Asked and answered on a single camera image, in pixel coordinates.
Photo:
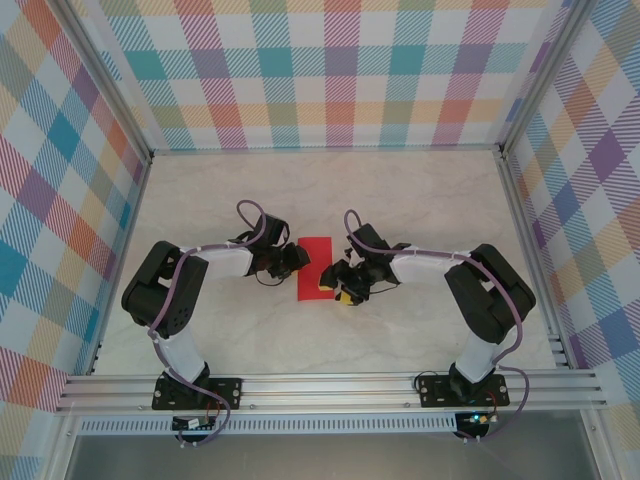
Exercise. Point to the red paper sheet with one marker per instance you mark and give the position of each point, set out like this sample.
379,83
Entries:
310,287

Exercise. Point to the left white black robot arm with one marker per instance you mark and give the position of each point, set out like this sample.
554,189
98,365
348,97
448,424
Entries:
182,355

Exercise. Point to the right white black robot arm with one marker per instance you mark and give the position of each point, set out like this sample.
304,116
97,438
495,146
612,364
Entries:
477,360

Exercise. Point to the grey metal panel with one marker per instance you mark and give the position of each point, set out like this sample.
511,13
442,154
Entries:
325,457

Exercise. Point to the control board with green light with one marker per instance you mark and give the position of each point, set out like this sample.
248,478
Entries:
477,419

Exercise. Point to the black control board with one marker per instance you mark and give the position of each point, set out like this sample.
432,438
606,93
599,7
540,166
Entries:
185,424

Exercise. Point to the aluminium mounting rail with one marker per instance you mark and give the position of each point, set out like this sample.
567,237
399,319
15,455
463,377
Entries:
325,392

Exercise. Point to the aluminium frame cross bar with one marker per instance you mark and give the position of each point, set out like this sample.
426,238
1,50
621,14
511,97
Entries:
325,151

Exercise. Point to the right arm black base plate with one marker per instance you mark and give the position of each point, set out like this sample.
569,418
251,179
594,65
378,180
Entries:
435,392

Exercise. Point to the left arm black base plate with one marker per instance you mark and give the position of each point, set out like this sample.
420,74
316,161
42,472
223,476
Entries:
230,392

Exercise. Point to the aluminium side rail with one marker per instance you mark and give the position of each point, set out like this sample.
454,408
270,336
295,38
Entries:
119,265
536,265

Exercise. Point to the aluminium frame post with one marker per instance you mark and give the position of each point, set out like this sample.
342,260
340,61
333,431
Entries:
542,75
107,80

